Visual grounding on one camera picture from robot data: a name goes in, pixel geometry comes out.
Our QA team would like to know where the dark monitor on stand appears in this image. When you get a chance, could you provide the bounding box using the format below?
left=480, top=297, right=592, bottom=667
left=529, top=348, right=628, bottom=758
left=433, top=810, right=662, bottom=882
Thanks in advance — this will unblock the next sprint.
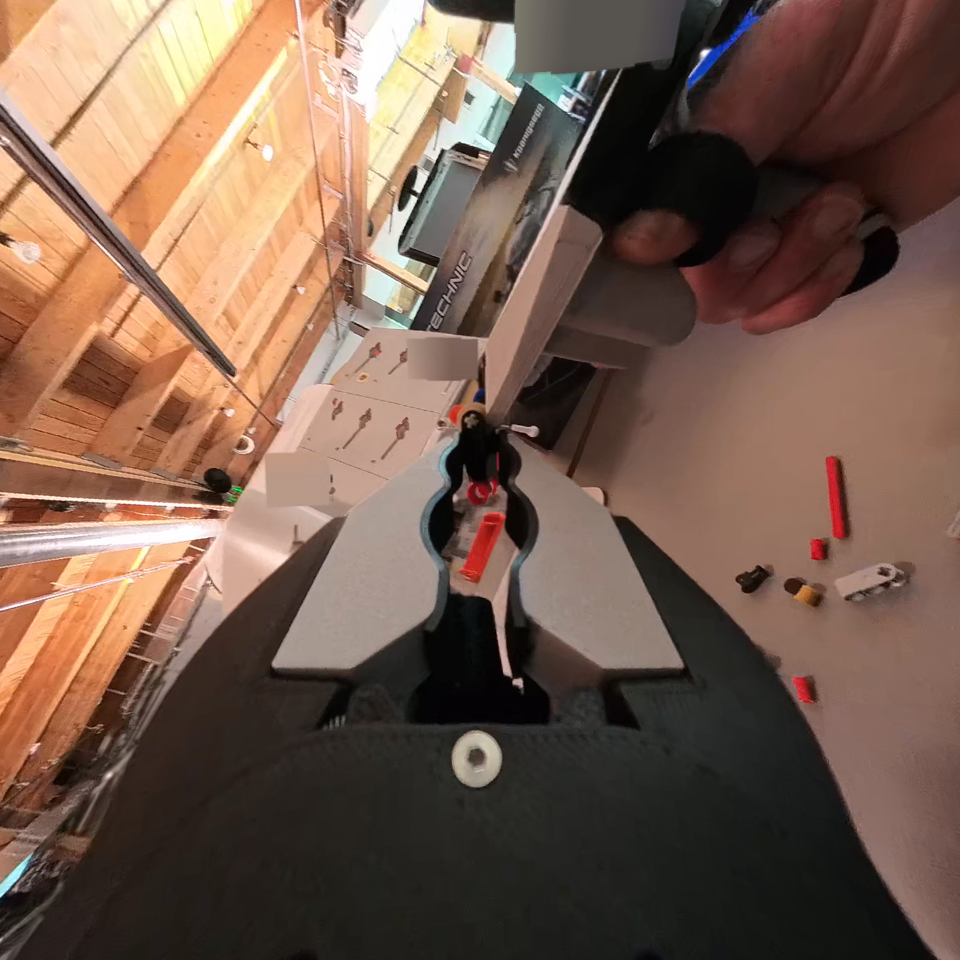
left=396, top=146, right=492, bottom=265

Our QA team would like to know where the light grey lego beam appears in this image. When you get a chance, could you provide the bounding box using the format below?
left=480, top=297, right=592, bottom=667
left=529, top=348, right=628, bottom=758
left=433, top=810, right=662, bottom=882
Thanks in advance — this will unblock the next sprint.
left=834, top=562, right=913, bottom=601

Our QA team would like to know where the black lego gear assembly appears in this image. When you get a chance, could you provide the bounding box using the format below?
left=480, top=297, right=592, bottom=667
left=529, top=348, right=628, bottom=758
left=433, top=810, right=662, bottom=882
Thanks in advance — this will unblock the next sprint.
left=447, top=386, right=539, bottom=506

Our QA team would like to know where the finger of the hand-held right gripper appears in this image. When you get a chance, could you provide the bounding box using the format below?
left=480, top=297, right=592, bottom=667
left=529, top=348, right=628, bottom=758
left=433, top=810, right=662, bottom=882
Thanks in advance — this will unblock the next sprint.
left=532, top=332, right=629, bottom=370
left=484, top=206, right=606, bottom=421

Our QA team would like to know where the long red lego axle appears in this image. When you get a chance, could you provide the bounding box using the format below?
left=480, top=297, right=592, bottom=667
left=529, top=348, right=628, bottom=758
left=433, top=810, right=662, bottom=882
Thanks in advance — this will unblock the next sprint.
left=825, top=455, right=849, bottom=541

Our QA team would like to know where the black lego set box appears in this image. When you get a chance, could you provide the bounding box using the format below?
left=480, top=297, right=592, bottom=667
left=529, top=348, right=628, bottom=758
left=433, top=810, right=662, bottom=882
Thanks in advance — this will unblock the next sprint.
left=408, top=81, right=627, bottom=451

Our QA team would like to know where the lego instruction booklet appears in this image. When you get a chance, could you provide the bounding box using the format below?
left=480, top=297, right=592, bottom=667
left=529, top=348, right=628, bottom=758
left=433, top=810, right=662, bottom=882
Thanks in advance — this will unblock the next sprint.
left=202, top=326, right=489, bottom=594

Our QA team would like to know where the red and black handheld tool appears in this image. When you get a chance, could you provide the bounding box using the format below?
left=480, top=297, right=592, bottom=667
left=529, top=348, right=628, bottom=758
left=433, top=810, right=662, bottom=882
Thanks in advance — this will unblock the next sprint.
left=459, top=513, right=505, bottom=583

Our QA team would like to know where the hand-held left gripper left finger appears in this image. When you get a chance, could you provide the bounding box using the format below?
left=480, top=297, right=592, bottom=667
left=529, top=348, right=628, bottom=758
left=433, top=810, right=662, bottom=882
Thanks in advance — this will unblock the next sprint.
left=270, top=437, right=460, bottom=691

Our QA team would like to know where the person's right hand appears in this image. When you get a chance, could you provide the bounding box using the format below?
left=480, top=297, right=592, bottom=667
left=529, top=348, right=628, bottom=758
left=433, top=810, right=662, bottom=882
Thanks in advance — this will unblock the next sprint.
left=607, top=0, right=960, bottom=336

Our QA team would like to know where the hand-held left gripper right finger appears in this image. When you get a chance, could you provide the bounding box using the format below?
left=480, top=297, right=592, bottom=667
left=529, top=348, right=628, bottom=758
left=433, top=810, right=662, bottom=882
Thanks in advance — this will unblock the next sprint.
left=498, top=435, right=687, bottom=702

